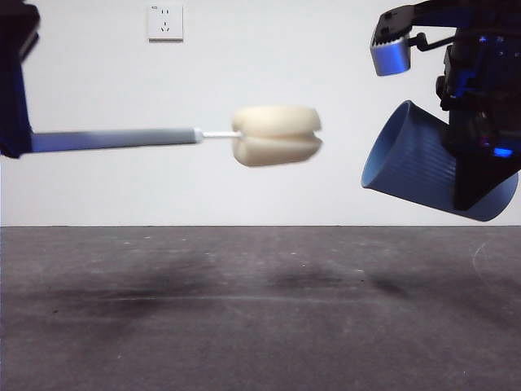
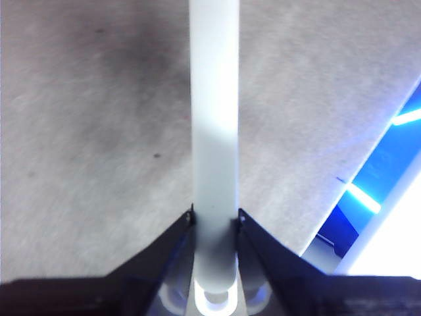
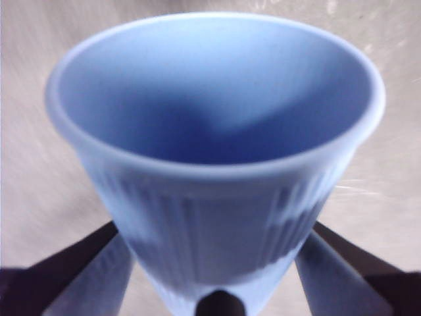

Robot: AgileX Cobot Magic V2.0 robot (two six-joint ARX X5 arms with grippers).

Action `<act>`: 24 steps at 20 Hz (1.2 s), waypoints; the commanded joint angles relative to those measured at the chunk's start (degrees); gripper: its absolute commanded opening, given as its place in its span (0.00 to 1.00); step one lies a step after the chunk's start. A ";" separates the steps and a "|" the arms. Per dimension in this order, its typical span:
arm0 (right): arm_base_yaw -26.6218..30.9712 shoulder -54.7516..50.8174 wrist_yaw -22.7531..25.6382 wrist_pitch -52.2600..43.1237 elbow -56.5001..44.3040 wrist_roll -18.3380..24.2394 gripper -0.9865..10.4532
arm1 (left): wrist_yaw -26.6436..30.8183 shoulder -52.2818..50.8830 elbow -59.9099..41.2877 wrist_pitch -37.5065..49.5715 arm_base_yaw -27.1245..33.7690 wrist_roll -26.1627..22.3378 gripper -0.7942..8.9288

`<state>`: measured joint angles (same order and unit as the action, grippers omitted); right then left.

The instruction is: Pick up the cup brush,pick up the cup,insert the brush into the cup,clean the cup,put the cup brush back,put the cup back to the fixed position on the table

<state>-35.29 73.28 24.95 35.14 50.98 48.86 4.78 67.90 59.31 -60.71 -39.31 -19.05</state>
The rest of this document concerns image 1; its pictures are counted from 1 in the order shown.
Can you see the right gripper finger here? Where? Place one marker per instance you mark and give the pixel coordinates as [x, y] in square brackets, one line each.
[476, 175]

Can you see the white wall power socket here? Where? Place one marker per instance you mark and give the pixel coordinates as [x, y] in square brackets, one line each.
[165, 22]

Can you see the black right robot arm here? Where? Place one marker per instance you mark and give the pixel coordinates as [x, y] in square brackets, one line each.
[480, 81]

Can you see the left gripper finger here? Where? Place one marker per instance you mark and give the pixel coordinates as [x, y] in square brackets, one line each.
[14, 110]

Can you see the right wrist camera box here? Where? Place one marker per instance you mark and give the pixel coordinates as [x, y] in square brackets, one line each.
[390, 57]

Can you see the blue ribbed plastic cup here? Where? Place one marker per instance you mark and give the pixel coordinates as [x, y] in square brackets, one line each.
[407, 163]

